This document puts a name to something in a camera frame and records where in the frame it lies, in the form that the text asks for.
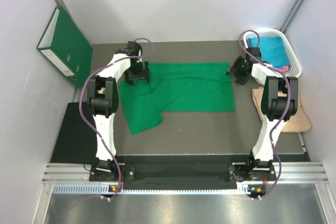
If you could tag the white plastic basket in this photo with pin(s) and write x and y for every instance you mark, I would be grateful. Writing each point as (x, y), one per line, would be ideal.
(252, 39)

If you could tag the green ring binder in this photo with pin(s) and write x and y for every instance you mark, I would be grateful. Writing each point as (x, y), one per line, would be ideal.
(65, 46)

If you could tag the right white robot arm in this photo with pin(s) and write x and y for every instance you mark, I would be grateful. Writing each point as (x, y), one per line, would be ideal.
(279, 102)

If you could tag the blue folded t shirt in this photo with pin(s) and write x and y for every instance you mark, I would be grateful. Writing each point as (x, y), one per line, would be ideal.
(273, 51)

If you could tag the aluminium frame rail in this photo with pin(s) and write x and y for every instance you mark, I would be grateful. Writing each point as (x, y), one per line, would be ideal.
(291, 172)

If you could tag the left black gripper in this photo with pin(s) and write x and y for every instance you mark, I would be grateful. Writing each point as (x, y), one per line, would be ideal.
(143, 74)

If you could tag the green t shirt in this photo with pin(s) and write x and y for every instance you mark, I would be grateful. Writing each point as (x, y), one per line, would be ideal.
(176, 87)

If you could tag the pink folded t shirt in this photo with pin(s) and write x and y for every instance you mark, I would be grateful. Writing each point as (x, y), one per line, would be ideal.
(283, 68)

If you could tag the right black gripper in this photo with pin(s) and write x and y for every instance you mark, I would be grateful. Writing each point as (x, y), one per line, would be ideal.
(241, 80)

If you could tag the beige folded t shirt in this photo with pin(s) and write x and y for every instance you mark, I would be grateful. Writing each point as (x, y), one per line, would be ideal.
(297, 124)

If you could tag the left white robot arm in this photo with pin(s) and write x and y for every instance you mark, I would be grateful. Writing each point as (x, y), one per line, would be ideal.
(103, 101)

